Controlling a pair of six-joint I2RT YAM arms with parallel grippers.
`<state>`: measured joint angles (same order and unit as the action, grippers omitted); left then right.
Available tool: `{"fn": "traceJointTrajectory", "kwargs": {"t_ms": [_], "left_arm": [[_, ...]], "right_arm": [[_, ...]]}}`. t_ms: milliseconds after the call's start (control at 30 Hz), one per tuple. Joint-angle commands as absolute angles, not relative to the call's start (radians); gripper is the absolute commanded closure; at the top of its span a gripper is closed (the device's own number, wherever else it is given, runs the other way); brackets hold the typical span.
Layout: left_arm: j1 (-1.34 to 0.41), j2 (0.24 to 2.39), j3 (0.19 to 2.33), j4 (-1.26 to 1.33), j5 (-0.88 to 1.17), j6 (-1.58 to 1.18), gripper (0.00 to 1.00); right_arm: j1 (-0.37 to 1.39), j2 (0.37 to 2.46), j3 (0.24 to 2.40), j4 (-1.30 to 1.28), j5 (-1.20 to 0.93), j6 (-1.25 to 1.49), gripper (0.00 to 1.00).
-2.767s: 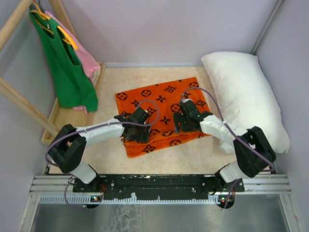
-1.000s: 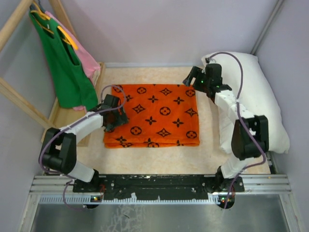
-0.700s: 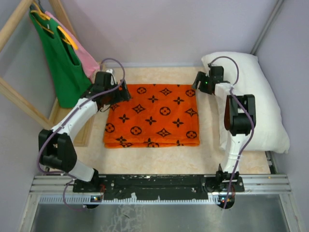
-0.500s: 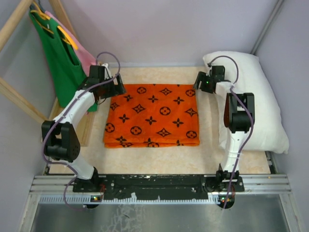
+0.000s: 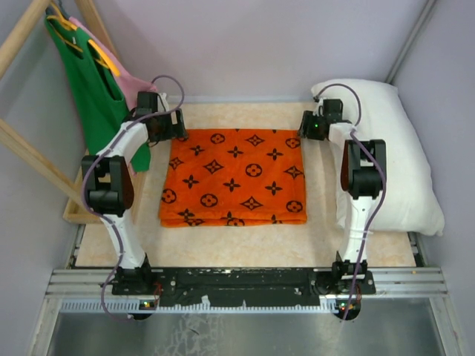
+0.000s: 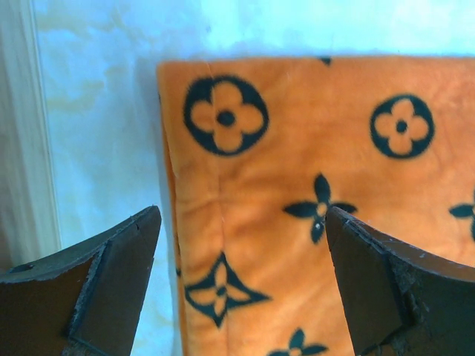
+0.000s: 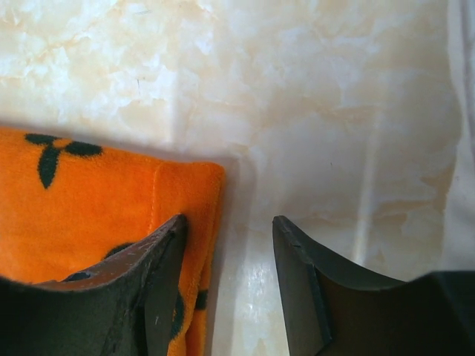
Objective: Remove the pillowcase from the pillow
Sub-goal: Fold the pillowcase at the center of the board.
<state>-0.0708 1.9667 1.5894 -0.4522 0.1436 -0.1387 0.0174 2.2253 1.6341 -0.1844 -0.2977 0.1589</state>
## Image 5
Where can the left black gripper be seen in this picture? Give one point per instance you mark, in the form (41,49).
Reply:
(174,130)

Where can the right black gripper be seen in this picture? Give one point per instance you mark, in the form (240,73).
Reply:
(304,130)

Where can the white pillow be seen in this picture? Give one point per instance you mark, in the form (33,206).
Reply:
(376,110)

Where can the green tank top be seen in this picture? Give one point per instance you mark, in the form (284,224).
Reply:
(99,101)

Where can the orange patterned pillowcase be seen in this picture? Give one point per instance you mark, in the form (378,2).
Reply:
(234,177)

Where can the yellow clothes hanger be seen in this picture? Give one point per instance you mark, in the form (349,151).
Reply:
(101,58)

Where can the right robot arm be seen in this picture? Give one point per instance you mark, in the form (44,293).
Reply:
(362,179)

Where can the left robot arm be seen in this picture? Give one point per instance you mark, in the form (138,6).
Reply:
(108,192)

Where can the pink shirt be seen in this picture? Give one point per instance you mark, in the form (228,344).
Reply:
(128,84)

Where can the teal clothes hanger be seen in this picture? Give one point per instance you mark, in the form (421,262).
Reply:
(59,5)

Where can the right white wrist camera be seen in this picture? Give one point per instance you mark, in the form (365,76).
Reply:
(319,102)

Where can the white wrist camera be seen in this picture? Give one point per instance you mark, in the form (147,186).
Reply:
(163,104)
(319,102)

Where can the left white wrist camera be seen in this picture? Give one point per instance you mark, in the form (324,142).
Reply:
(163,104)

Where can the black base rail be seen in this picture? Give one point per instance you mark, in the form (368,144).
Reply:
(239,291)

